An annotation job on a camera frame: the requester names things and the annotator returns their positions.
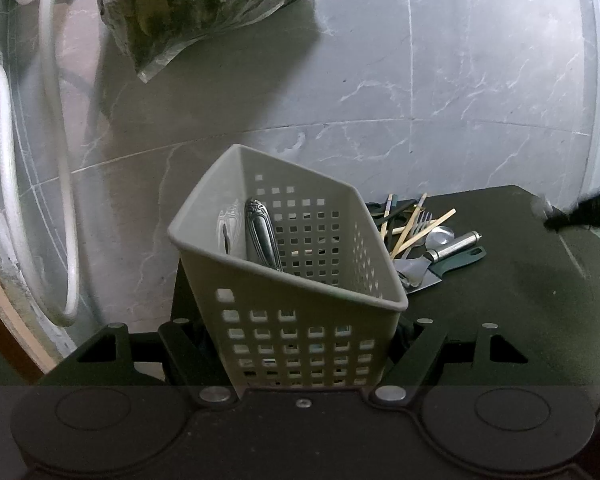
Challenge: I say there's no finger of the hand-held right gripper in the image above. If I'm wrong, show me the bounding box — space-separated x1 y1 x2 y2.
532 191 600 234

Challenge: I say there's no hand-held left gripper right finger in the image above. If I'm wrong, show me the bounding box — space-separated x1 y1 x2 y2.
368 318 548 408

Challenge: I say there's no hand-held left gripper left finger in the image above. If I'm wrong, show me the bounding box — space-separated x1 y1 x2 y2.
42 318 237 409

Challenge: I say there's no dark green handled knife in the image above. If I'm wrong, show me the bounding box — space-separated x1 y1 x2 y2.
405 247 487 292

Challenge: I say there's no steel handled spatula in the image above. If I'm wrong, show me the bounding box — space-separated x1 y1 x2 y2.
397 230 483 286

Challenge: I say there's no round silver spoon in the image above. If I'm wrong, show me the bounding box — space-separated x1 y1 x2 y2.
425 226 456 249

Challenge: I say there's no white perforated utensil basket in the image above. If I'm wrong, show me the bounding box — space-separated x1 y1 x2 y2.
167 143 410 401

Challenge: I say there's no silver fork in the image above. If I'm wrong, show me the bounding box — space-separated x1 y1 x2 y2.
400 209 435 258

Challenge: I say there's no silver knife handle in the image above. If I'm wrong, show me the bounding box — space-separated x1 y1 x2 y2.
244 199 284 272

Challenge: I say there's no clear bag of dried leaves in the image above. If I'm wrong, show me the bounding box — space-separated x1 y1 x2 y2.
96 0 342 83

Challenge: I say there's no wooden door frame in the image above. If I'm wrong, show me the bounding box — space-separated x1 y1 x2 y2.
0 160 78 376

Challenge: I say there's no white flexible hose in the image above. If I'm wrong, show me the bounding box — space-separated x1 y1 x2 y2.
0 0 81 328

